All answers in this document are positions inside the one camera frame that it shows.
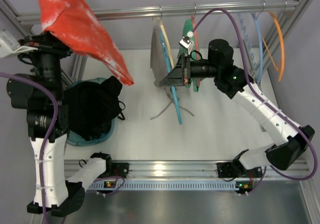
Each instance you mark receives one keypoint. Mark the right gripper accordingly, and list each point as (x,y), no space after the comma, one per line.
(186,69)

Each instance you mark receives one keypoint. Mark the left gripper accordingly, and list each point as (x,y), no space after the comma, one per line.
(47,45)

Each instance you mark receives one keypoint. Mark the red white patterned trousers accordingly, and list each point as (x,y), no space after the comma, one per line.
(75,25)

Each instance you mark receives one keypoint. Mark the teal blue hanger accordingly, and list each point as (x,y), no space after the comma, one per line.
(169,69)

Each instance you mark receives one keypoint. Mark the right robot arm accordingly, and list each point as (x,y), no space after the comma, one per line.
(290,140)

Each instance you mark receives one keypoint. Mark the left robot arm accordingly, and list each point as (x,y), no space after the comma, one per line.
(41,95)

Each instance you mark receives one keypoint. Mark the brown grey trousers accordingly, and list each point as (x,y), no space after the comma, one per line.
(158,67)

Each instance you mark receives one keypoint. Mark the green patterned trousers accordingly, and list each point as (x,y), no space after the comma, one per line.
(195,55)

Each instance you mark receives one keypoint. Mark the beige wooden hanger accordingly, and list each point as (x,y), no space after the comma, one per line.
(158,21)

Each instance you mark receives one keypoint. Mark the pink hanger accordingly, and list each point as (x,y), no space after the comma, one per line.
(197,83)

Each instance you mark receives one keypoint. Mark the light blue spiral hanger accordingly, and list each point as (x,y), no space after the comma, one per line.
(247,43)

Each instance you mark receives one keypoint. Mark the orange hanger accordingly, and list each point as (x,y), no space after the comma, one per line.
(279,68)

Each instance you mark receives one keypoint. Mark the black clothes pile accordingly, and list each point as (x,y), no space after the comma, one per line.
(92,104)

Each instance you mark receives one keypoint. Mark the teal laundry basket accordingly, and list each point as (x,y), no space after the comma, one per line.
(74,139)

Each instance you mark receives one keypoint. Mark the left aluminium frame post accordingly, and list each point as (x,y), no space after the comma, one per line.
(22,18)

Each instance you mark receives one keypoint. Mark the aluminium frame post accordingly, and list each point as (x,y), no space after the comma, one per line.
(292,43)
(22,18)

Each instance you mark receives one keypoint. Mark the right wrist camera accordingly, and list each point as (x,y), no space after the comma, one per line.
(186,42)

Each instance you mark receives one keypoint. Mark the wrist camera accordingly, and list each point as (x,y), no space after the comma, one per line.
(11,47)
(186,42)

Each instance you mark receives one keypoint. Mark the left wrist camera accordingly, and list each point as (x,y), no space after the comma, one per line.
(11,47)

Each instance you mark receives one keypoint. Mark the light blue cable duct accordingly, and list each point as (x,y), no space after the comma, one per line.
(203,185)

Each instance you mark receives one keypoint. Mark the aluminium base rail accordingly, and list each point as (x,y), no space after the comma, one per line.
(185,170)

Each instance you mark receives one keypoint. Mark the aluminium hanging rail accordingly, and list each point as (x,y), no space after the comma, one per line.
(185,10)

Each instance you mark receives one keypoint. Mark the right aluminium frame post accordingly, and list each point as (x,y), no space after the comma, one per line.
(292,43)

